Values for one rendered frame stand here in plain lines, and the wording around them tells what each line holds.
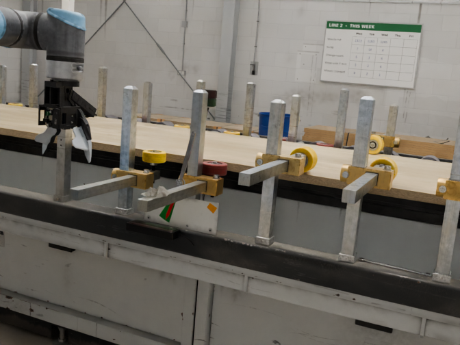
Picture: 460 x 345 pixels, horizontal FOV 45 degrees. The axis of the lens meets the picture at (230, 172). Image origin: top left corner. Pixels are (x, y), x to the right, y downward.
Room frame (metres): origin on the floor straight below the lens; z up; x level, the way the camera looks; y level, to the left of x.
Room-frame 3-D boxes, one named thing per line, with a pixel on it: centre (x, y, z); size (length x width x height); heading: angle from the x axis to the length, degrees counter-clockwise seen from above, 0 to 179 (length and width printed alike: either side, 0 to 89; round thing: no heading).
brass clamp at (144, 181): (1.79, 0.32, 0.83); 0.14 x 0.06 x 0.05; 67
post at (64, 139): (1.90, 0.58, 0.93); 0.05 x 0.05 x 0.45; 67
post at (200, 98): (1.70, 0.11, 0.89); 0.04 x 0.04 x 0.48; 67
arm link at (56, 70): (1.39, 0.42, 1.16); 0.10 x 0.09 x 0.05; 66
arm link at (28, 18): (1.39, 0.54, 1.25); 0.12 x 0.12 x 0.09; 83
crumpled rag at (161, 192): (1.42, 0.18, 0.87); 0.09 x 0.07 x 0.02; 157
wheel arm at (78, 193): (1.69, 0.34, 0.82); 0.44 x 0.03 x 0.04; 157
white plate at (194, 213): (1.69, 0.15, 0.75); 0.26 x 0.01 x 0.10; 67
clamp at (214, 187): (1.69, 0.09, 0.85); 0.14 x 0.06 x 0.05; 67
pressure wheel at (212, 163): (1.74, 0.05, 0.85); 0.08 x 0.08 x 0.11
